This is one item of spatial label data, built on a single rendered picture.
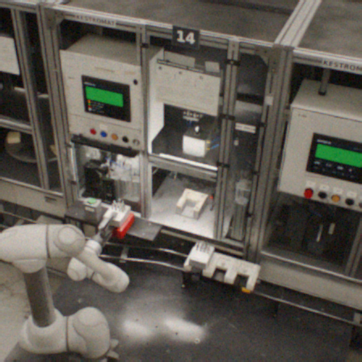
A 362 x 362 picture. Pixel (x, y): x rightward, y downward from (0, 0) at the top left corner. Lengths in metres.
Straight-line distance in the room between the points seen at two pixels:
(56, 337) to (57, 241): 0.61
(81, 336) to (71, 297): 0.47
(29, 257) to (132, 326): 0.88
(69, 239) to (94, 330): 0.60
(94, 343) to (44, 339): 0.22
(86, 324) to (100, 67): 1.16
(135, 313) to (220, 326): 0.44
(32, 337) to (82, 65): 1.25
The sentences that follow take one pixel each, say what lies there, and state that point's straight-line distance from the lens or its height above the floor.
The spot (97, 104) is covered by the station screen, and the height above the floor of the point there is 1.60.
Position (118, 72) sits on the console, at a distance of 2.56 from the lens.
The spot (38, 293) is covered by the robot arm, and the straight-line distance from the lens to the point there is 2.34.
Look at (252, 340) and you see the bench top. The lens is 2.82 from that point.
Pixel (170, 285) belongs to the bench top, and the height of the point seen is 0.68.
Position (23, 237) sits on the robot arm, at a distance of 2.12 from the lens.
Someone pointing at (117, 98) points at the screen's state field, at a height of 1.66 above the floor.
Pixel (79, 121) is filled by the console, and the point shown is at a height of 1.46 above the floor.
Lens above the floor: 2.95
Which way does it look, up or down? 38 degrees down
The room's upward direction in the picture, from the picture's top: 2 degrees clockwise
